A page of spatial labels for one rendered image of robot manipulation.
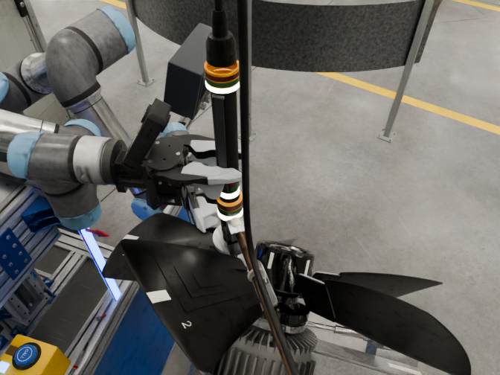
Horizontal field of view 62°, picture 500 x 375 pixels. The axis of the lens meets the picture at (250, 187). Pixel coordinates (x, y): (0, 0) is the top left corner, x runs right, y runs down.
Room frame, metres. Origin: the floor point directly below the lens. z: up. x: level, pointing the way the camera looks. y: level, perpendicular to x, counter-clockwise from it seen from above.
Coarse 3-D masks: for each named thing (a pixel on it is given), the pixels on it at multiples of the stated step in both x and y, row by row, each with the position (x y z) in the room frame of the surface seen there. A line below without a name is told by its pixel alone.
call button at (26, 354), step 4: (28, 344) 0.33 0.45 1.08; (20, 348) 0.32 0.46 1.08; (24, 348) 0.32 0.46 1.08; (28, 348) 0.32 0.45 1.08; (32, 348) 0.32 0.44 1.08; (16, 352) 0.31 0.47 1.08; (20, 352) 0.31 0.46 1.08; (24, 352) 0.31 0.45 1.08; (28, 352) 0.31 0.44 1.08; (32, 352) 0.31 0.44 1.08; (36, 352) 0.31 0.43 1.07; (16, 356) 0.30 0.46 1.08; (20, 356) 0.30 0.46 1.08; (24, 356) 0.30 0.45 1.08; (28, 356) 0.30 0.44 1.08; (32, 356) 0.30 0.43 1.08; (16, 360) 0.29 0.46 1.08; (20, 360) 0.29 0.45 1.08; (24, 360) 0.29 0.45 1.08; (28, 360) 0.29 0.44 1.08; (32, 360) 0.30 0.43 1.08; (20, 364) 0.29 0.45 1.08; (24, 364) 0.29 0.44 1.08; (28, 364) 0.29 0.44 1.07
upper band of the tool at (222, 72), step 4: (208, 64) 0.46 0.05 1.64; (236, 64) 0.46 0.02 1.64; (208, 68) 0.45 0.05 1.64; (212, 68) 0.46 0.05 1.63; (216, 68) 0.46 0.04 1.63; (220, 68) 0.46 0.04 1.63; (224, 68) 0.46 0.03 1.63; (232, 68) 0.46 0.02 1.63; (236, 68) 0.43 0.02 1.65; (208, 72) 0.43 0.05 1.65; (212, 72) 0.43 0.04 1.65; (216, 72) 0.46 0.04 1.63; (220, 72) 0.46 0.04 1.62; (224, 72) 0.46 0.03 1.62; (228, 72) 0.43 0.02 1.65; (232, 72) 0.43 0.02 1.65; (236, 72) 0.43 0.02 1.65; (216, 76) 0.42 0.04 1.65; (220, 76) 0.42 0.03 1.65; (224, 76) 0.42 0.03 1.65; (228, 76) 0.42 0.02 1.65; (212, 80) 0.42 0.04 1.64; (232, 80) 0.43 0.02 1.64; (208, 84) 0.43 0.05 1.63; (236, 84) 0.43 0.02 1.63; (216, 88) 0.42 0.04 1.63; (220, 88) 0.42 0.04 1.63; (224, 88) 0.42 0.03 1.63
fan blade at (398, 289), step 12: (348, 276) 0.44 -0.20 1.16; (360, 276) 0.44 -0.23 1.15; (372, 276) 0.44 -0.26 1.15; (384, 276) 0.44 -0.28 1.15; (396, 276) 0.44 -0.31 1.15; (408, 276) 0.44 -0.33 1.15; (372, 288) 0.45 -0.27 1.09; (384, 288) 0.45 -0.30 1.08; (396, 288) 0.45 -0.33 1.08; (408, 288) 0.45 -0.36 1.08; (420, 288) 0.45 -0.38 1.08
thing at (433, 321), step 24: (336, 288) 0.34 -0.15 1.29; (360, 288) 0.31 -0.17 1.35; (336, 312) 0.33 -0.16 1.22; (360, 312) 0.31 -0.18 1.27; (384, 312) 0.28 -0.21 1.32; (408, 312) 0.25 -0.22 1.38; (384, 336) 0.28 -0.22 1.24; (408, 336) 0.26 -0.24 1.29; (432, 336) 0.24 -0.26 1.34; (432, 360) 0.23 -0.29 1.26; (456, 360) 0.22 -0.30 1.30
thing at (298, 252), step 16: (256, 256) 0.44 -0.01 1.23; (288, 256) 0.42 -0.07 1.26; (304, 256) 0.42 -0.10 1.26; (272, 272) 0.40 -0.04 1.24; (288, 272) 0.40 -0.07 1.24; (272, 288) 0.38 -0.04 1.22; (288, 288) 0.38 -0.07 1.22; (288, 304) 0.36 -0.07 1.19; (288, 320) 0.33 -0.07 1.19; (304, 320) 0.34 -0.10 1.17
